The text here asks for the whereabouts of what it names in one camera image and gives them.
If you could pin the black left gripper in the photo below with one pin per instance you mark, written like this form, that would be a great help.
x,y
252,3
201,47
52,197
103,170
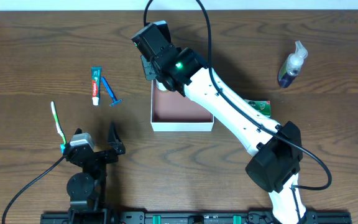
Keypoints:
x,y
99,156

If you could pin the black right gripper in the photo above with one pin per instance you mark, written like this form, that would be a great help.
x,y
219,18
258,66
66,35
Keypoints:
x,y
148,69

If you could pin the white speckled cream tube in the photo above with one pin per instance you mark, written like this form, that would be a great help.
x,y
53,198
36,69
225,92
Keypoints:
x,y
160,86

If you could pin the green Dettol soap bar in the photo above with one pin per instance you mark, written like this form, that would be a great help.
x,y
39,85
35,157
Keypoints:
x,y
263,107

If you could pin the clear pump bottle purple liquid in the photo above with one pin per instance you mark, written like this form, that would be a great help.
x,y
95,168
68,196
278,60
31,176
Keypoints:
x,y
292,66

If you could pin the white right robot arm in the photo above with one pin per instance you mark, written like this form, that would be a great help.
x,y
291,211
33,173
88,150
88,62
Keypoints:
x,y
275,163

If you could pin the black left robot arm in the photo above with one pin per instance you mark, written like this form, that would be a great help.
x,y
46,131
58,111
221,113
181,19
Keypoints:
x,y
87,189

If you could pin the green white toothbrush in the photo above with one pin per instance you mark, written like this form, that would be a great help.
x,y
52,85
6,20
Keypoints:
x,y
58,127

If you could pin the blue disposable razor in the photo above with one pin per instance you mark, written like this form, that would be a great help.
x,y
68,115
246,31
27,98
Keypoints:
x,y
109,90

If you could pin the white cardboard box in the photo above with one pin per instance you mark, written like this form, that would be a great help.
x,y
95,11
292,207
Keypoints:
x,y
171,112

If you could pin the Colgate toothpaste tube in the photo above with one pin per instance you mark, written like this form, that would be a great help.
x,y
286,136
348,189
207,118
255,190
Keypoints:
x,y
96,76

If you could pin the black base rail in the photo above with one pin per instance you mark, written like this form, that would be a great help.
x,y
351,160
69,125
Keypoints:
x,y
254,217

